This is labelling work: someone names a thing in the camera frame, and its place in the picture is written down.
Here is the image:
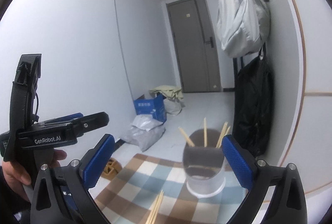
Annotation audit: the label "wooden chopstick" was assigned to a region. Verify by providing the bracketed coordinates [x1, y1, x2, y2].
[203, 117, 208, 148]
[178, 127, 195, 147]
[216, 122, 231, 148]

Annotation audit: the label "white sling bag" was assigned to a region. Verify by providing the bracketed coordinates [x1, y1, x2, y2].
[216, 0, 270, 58]

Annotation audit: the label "white sack bag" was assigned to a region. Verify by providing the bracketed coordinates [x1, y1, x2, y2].
[164, 99, 184, 116]

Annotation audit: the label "blue cardboard box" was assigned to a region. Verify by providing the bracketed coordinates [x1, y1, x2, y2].
[133, 94, 167, 123]

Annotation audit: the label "white plastic parcel bag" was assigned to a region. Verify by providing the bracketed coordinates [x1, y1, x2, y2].
[132, 114, 163, 131]

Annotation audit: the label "plaid checkered mat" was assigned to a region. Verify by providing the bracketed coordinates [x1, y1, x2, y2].
[95, 154, 245, 223]

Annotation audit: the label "wooden chopsticks bundle on mat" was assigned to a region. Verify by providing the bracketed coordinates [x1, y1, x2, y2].
[145, 190, 164, 224]

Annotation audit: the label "beige cloth on bag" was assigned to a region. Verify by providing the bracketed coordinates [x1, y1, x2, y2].
[149, 85, 183, 100]

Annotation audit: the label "person's left hand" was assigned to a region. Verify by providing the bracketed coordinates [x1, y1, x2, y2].
[2, 149, 67, 201]

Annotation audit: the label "white mesh utensil holder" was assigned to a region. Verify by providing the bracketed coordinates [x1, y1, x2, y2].
[182, 129, 226, 199]

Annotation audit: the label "black metal door frame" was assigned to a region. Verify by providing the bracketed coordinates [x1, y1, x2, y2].
[232, 57, 244, 88]

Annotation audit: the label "brown slippers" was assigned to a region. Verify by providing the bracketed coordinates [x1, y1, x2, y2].
[101, 158, 123, 181]

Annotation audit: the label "white cabinet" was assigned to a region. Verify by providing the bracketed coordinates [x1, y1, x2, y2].
[266, 0, 331, 222]

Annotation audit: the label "grey plastic parcel bag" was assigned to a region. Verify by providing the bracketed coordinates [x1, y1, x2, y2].
[120, 126, 165, 152]

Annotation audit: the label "black hanging backpack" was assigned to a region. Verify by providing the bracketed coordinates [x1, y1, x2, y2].
[232, 46, 273, 158]

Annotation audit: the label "grey brown door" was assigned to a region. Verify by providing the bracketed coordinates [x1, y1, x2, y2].
[167, 0, 222, 93]

